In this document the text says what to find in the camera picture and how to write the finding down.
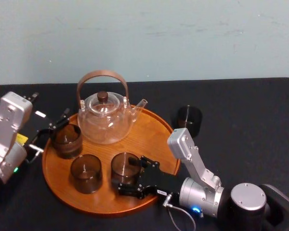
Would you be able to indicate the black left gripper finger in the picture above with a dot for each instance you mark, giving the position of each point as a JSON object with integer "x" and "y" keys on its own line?
{"x": 61, "y": 125}
{"x": 66, "y": 112}

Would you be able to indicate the round wooden tray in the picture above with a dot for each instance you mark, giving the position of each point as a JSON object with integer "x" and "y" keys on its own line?
{"x": 147, "y": 142}

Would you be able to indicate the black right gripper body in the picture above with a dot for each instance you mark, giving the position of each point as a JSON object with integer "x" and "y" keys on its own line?
{"x": 159, "y": 181}

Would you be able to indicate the black table cloth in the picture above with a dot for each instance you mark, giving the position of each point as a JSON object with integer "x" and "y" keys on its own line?
{"x": 243, "y": 115}

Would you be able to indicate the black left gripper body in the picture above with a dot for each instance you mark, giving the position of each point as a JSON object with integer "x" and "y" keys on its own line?
{"x": 37, "y": 126}

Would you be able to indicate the glass lid with brown knob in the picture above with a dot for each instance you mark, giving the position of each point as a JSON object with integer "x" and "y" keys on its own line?
{"x": 102, "y": 102}

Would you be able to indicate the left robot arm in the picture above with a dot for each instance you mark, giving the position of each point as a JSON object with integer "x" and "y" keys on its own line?
{"x": 8, "y": 120}

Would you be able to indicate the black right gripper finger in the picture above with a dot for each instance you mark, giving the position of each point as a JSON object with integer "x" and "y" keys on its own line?
{"x": 147, "y": 163}
{"x": 132, "y": 189}

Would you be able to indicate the smoky brown drinking glass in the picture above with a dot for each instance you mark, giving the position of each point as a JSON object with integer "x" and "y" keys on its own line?
{"x": 189, "y": 119}
{"x": 121, "y": 169}
{"x": 68, "y": 144}
{"x": 86, "y": 178}

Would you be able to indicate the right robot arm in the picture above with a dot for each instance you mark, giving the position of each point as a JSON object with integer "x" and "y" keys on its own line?
{"x": 202, "y": 190}

